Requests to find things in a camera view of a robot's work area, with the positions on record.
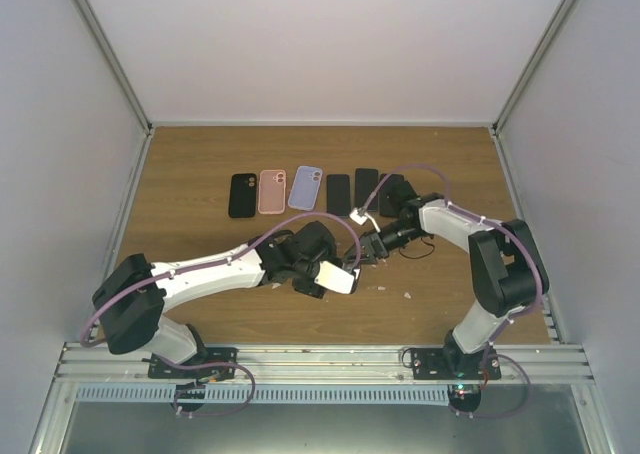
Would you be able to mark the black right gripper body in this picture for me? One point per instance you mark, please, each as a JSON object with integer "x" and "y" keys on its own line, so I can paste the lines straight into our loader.
{"x": 378, "y": 248}

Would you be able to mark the black phone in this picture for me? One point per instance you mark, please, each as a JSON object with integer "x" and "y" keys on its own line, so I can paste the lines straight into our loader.
{"x": 356, "y": 276}
{"x": 385, "y": 207}

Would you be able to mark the lavender phone case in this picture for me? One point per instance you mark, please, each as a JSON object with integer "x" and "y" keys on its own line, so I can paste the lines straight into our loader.
{"x": 305, "y": 188}

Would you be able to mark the pink phone case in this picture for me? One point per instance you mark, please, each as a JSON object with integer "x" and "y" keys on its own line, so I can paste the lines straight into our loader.
{"x": 272, "y": 192}

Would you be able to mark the black phone case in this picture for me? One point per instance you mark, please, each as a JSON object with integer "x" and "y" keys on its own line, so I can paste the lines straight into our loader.
{"x": 242, "y": 196}

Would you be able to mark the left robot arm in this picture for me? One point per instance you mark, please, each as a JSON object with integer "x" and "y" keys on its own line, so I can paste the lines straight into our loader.
{"x": 133, "y": 301}

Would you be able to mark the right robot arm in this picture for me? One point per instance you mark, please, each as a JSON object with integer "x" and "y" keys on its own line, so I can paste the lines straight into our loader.
{"x": 507, "y": 274}

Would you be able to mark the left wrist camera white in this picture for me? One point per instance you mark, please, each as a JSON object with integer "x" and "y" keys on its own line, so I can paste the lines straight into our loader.
{"x": 334, "y": 278}

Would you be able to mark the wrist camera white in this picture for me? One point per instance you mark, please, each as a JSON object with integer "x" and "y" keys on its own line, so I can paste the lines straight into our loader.
{"x": 361, "y": 217}
{"x": 334, "y": 278}

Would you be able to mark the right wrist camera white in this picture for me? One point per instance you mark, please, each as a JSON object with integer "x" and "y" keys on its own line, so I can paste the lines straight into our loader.
{"x": 361, "y": 217}

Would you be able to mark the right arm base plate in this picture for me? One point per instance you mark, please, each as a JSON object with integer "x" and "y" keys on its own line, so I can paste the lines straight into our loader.
{"x": 469, "y": 374}

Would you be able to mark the grey slotted cable duct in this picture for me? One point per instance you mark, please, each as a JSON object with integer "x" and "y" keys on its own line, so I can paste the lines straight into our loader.
{"x": 267, "y": 394}

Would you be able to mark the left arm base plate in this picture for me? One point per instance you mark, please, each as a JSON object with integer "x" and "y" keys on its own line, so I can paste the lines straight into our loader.
{"x": 194, "y": 375}

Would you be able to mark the aluminium rail frame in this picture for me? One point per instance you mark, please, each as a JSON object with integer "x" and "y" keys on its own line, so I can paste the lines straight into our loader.
{"x": 552, "y": 364}

